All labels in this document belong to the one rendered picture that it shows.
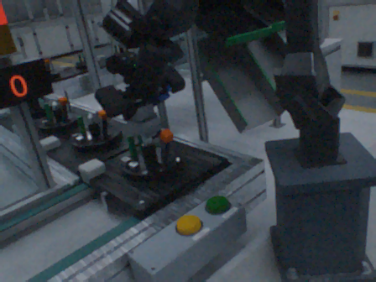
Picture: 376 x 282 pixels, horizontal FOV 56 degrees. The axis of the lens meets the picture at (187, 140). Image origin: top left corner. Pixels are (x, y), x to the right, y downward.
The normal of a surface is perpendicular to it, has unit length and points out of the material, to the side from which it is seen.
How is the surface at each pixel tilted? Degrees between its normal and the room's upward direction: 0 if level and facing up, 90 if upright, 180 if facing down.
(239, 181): 90
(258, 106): 45
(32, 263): 0
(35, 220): 90
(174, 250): 0
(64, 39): 90
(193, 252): 90
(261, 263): 0
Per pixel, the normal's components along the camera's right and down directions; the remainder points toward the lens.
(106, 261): -0.15, -0.90
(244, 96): 0.27, -0.44
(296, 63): -0.53, -0.08
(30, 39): 0.66, 0.22
